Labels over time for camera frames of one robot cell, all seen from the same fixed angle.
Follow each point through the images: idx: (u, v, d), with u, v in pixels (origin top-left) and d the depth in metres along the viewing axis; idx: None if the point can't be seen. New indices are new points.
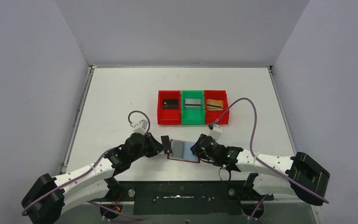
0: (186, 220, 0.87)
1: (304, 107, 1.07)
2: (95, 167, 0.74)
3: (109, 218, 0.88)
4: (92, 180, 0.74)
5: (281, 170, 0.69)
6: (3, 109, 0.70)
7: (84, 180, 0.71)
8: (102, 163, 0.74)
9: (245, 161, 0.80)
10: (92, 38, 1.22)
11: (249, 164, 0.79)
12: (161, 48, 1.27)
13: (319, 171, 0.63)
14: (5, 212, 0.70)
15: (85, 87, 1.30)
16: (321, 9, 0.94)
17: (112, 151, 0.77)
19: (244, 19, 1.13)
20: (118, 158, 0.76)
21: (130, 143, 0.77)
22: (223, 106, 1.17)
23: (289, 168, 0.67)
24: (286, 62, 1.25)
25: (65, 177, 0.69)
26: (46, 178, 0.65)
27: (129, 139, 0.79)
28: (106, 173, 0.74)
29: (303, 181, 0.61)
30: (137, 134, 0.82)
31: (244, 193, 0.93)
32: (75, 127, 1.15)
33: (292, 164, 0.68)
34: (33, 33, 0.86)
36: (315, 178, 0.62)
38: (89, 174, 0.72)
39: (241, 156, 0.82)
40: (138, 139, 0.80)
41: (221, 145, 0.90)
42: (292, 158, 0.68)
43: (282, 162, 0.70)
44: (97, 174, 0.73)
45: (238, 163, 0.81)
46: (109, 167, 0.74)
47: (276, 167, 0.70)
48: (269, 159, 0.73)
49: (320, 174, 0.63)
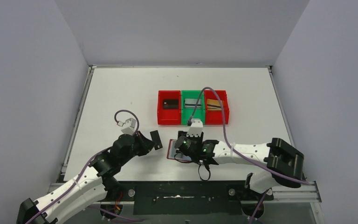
0: (186, 220, 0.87)
1: (303, 107, 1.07)
2: (79, 180, 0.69)
3: (109, 218, 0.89)
4: (79, 194, 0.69)
5: (259, 158, 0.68)
6: (3, 109, 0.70)
7: (68, 197, 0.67)
8: (86, 173, 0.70)
9: (223, 153, 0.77)
10: (91, 37, 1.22)
11: (227, 157, 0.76)
12: (161, 48, 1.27)
13: (294, 154, 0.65)
14: (6, 213, 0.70)
15: (85, 87, 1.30)
16: (322, 9, 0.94)
17: (99, 157, 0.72)
19: (244, 19, 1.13)
20: (106, 163, 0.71)
21: (118, 145, 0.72)
22: (222, 105, 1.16)
23: (266, 155, 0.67)
24: (286, 62, 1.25)
25: (47, 198, 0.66)
26: (27, 204, 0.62)
27: (117, 142, 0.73)
28: (93, 183, 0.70)
29: (282, 168, 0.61)
30: (125, 135, 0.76)
31: (244, 193, 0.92)
32: (75, 127, 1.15)
33: (268, 150, 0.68)
34: (32, 33, 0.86)
36: (292, 162, 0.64)
38: (72, 190, 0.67)
39: (217, 149, 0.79)
40: (127, 140, 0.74)
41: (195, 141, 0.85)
42: (269, 145, 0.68)
43: (258, 150, 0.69)
44: (81, 187, 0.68)
45: (215, 157, 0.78)
46: (95, 175, 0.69)
47: (253, 156, 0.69)
48: (244, 148, 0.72)
49: (296, 157, 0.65)
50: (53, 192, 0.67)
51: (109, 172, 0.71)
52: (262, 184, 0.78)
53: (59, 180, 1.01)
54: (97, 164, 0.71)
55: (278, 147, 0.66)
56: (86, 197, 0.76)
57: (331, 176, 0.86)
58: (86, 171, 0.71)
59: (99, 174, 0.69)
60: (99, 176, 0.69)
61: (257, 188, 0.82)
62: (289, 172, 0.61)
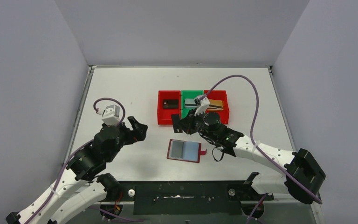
0: (186, 220, 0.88)
1: (303, 107, 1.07)
2: (57, 188, 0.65)
3: (109, 218, 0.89)
4: (63, 200, 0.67)
5: (280, 164, 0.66)
6: (3, 109, 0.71)
7: (48, 207, 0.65)
8: (64, 178, 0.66)
9: (244, 146, 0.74)
10: (92, 38, 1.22)
11: (247, 151, 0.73)
12: (161, 48, 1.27)
13: (317, 171, 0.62)
14: (5, 212, 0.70)
15: (85, 87, 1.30)
16: (321, 9, 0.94)
17: (79, 153, 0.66)
19: (244, 18, 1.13)
20: (88, 161, 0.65)
21: (99, 139, 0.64)
22: (223, 106, 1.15)
23: (289, 162, 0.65)
24: (286, 61, 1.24)
25: (29, 210, 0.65)
26: (10, 219, 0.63)
27: (98, 135, 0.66)
28: (73, 187, 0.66)
29: (301, 178, 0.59)
30: (109, 127, 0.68)
31: (244, 193, 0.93)
32: (75, 127, 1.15)
33: (292, 159, 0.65)
34: (32, 34, 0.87)
36: (310, 177, 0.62)
38: (52, 199, 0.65)
39: (239, 141, 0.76)
40: (110, 132, 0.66)
41: (225, 126, 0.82)
42: (294, 153, 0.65)
43: (282, 155, 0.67)
44: (60, 195, 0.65)
45: (236, 147, 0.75)
46: (72, 179, 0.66)
47: (275, 159, 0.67)
48: (268, 150, 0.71)
49: (318, 174, 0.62)
50: (34, 204, 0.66)
51: (92, 171, 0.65)
52: (267, 187, 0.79)
53: None
54: (77, 162, 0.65)
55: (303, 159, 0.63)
56: (84, 198, 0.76)
57: (331, 177, 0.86)
58: (64, 175, 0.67)
59: (77, 178, 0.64)
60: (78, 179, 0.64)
61: (258, 188, 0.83)
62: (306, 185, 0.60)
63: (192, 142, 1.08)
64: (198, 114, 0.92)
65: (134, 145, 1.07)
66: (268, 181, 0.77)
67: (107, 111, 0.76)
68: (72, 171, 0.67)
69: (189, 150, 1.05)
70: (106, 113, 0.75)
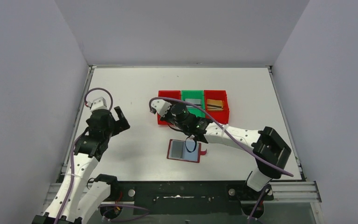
0: (186, 220, 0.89)
1: (303, 106, 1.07)
2: (75, 172, 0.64)
3: (109, 218, 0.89)
4: (85, 184, 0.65)
5: (248, 143, 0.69)
6: (4, 109, 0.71)
7: (76, 191, 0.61)
8: (78, 162, 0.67)
9: (214, 132, 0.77)
10: (91, 38, 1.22)
11: (218, 136, 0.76)
12: (161, 48, 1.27)
13: (282, 146, 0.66)
14: (5, 212, 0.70)
15: (85, 87, 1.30)
16: (322, 9, 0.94)
17: (79, 140, 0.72)
19: (244, 18, 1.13)
20: (92, 141, 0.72)
21: (97, 118, 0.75)
22: (222, 106, 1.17)
23: (255, 140, 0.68)
24: (285, 61, 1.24)
25: (55, 204, 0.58)
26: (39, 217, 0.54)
27: (93, 117, 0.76)
28: (89, 167, 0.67)
29: (266, 155, 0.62)
30: (98, 109, 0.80)
31: (244, 193, 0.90)
32: (75, 127, 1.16)
33: (258, 137, 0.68)
34: (33, 34, 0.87)
36: (277, 153, 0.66)
38: (75, 181, 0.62)
39: (209, 127, 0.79)
40: (101, 112, 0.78)
41: (193, 116, 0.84)
42: (259, 132, 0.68)
43: (249, 135, 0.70)
44: (82, 175, 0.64)
45: (206, 134, 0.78)
46: (86, 158, 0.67)
47: (243, 139, 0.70)
48: (236, 131, 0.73)
49: (283, 150, 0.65)
50: (58, 196, 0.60)
51: (99, 147, 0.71)
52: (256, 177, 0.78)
53: (59, 180, 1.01)
54: (82, 146, 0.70)
55: (268, 136, 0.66)
56: (95, 193, 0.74)
57: (331, 177, 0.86)
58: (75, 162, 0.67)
59: (90, 155, 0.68)
60: (91, 156, 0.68)
61: (252, 184, 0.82)
62: (271, 161, 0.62)
63: (191, 142, 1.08)
64: (166, 113, 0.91)
65: (134, 145, 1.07)
66: (257, 172, 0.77)
67: (95, 102, 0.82)
68: (80, 155, 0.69)
69: (189, 149, 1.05)
70: (94, 104, 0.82)
